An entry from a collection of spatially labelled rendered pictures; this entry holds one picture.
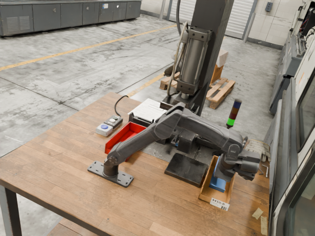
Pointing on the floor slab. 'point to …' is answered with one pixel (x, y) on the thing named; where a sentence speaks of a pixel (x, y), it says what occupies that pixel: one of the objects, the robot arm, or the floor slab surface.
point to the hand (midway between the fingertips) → (221, 174)
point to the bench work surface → (65, 150)
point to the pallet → (208, 91)
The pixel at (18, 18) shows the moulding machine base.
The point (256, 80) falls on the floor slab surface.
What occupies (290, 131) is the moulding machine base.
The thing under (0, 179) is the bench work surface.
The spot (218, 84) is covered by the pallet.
